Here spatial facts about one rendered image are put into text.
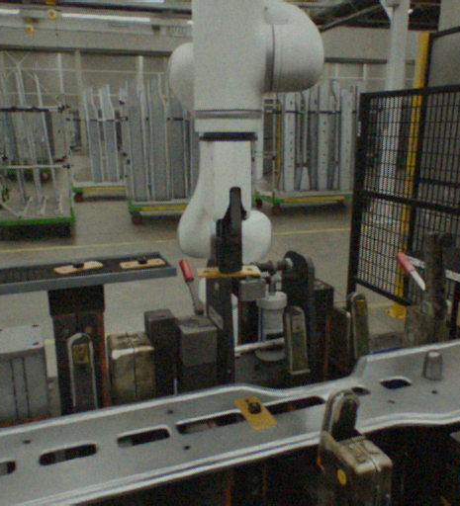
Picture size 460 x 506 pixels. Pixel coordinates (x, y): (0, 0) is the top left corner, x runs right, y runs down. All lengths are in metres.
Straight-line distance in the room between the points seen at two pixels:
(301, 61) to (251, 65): 0.06
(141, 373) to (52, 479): 0.22
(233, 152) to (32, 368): 0.45
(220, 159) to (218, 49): 0.12
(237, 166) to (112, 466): 0.42
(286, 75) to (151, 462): 0.51
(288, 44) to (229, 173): 0.16
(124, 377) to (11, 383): 0.16
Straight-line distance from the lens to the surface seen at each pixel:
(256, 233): 1.20
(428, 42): 3.85
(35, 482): 0.73
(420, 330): 1.14
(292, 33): 0.64
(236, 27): 0.63
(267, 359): 1.02
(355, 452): 0.68
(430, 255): 1.10
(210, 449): 0.74
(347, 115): 8.84
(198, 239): 1.19
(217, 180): 0.61
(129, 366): 0.85
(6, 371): 0.83
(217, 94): 0.62
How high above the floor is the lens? 1.43
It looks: 15 degrees down
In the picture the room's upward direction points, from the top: straight up
